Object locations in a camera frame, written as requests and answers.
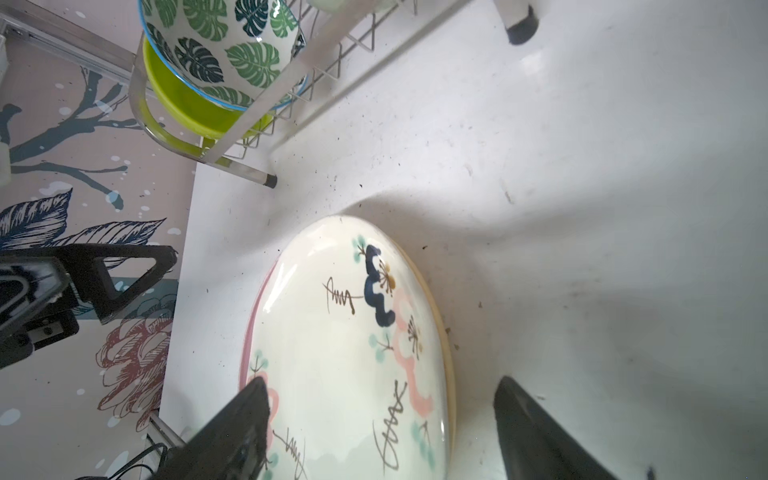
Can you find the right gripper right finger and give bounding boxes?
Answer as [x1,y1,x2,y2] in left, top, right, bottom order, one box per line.
[493,376,614,479]

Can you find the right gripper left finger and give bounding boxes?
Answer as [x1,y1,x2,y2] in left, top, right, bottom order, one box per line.
[153,378,270,480]

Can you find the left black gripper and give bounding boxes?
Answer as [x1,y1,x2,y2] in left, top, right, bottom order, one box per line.
[1,243,178,368]

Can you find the pink plate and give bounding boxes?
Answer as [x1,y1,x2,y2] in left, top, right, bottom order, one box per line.
[238,260,280,391]

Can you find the white painted ceramic plate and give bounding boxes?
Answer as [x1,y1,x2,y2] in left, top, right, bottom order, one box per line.
[240,215,450,479]

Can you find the steel two-tier dish rack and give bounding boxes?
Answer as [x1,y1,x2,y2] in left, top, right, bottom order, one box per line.
[128,0,540,190]

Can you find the lime green bowl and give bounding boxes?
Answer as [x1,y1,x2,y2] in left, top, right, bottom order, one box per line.
[142,40,242,140]

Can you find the leaf pattern bowl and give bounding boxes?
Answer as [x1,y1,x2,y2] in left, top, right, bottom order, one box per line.
[138,0,306,111]

